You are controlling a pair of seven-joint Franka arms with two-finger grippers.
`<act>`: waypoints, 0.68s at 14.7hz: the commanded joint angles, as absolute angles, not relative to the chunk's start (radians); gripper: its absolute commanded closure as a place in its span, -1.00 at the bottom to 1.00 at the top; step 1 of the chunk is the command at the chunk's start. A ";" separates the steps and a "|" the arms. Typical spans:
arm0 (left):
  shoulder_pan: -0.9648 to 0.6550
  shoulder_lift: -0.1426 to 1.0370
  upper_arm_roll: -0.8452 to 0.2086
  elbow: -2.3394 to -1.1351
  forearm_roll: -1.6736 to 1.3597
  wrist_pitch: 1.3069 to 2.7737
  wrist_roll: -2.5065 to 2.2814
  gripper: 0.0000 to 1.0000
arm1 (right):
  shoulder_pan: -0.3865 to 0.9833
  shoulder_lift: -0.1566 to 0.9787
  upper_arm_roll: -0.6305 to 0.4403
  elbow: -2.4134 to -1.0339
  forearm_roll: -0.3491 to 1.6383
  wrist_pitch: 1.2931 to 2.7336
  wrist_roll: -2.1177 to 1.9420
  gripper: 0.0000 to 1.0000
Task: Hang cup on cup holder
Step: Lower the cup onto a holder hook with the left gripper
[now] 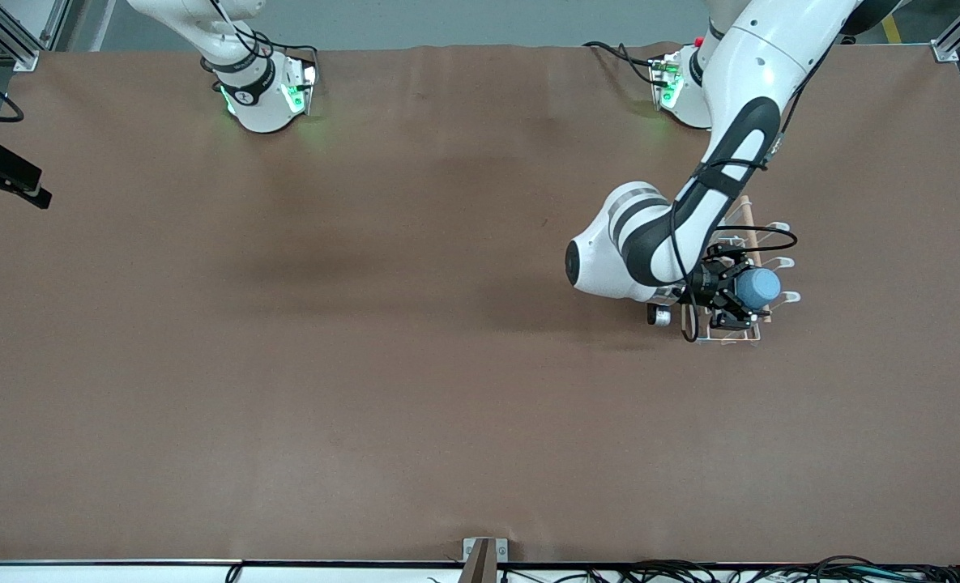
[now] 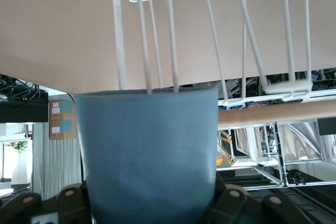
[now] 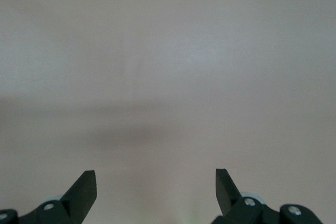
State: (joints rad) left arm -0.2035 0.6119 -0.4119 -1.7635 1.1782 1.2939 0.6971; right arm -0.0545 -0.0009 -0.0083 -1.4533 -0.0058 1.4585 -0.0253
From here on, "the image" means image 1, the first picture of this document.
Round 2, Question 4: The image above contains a light blue plastic cup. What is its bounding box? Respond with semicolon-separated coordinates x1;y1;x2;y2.
735;267;782;310

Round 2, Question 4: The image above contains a brown table cover mat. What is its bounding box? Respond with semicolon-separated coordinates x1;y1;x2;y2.
0;45;960;565

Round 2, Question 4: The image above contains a brown upright bar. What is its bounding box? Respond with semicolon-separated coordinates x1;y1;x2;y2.
457;539;498;583

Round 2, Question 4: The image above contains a white wire cup holder rack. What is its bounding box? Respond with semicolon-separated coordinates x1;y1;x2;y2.
690;194;802;347

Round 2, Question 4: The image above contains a black left arm base cable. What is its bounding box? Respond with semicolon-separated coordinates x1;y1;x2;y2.
583;40;667;86

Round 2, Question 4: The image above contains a black arm base cable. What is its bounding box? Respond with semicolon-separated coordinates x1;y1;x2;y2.
583;40;667;86
200;0;320;82

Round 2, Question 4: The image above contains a black right arm base cable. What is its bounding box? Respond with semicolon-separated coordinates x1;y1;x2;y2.
200;0;320;82

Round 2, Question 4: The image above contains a grey metal bracket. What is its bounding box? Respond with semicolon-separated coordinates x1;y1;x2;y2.
463;538;510;563

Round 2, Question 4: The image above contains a white table edge rail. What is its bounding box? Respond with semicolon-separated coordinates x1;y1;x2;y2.
0;560;960;583

